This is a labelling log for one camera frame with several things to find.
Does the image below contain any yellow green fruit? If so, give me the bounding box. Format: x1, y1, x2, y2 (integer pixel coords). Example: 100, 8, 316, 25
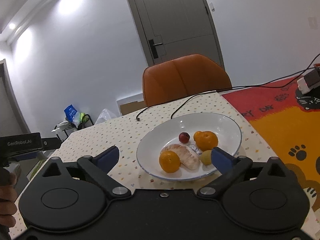
200, 150, 212, 166

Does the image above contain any peeled pomelo segment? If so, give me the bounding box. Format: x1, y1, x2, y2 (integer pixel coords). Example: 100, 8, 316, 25
161, 144, 200, 170

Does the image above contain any red plum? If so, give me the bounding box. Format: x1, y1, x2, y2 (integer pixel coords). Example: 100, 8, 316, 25
178, 132, 190, 144

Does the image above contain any large orange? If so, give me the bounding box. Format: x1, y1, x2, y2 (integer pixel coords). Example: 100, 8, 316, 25
159, 151, 181, 173

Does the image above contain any person's left hand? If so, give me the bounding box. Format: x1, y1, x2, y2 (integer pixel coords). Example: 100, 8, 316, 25
0, 173, 17, 228

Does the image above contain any black metal shelf rack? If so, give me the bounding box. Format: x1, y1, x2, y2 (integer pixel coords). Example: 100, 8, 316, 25
52, 113, 94, 142

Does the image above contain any blue white package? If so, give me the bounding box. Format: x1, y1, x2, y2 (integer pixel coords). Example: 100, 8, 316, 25
64, 105, 80, 127

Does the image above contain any floral white tablecloth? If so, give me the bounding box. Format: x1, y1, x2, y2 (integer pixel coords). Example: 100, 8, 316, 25
8, 91, 316, 239

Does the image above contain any red orange cartoon mat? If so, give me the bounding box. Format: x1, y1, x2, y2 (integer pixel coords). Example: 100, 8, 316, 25
224, 80, 319, 215

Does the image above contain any clear plastic bag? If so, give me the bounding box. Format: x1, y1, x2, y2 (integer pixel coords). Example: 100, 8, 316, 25
94, 108, 117, 125

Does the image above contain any white ceramic bowl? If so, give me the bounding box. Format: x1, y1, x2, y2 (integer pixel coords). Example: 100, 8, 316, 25
136, 113, 242, 181

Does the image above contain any brown cardboard sheet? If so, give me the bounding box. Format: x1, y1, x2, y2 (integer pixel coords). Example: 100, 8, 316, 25
120, 101, 146, 115

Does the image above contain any white power adapter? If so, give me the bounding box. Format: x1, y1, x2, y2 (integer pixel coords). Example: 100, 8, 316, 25
297, 67, 320, 95

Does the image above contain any orange leather chair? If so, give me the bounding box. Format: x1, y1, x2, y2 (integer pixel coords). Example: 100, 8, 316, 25
142, 54, 232, 107

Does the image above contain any grey door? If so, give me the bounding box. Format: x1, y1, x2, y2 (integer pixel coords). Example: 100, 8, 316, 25
127, 0, 224, 67

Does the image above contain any black usb cable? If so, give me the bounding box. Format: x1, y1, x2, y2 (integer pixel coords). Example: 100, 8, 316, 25
135, 90, 217, 122

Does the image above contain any white board against wall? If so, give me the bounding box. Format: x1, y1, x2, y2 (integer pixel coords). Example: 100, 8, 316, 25
116, 93, 144, 115

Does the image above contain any long black cable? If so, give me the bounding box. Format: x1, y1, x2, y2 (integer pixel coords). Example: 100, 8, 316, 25
170, 53, 320, 120

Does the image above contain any black door handle lock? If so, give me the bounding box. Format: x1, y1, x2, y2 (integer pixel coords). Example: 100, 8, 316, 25
148, 39, 163, 59

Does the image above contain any small white wall plate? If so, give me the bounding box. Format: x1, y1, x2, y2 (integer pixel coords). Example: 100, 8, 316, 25
209, 2, 215, 11

